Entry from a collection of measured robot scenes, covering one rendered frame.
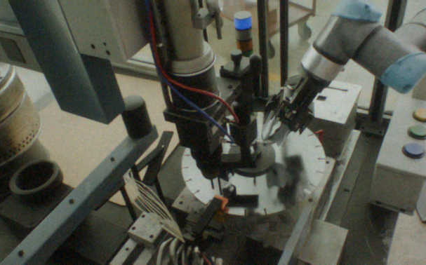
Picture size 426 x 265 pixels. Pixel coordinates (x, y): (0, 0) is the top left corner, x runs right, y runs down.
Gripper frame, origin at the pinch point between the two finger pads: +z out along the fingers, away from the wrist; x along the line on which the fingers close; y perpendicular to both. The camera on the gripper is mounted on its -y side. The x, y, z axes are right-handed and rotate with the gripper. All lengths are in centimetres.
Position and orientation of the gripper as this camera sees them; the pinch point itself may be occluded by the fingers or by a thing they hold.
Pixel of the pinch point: (267, 139)
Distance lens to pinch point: 90.6
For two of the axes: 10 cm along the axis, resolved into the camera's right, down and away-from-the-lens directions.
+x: 8.9, 4.6, 0.7
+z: -4.2, 7.3, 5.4
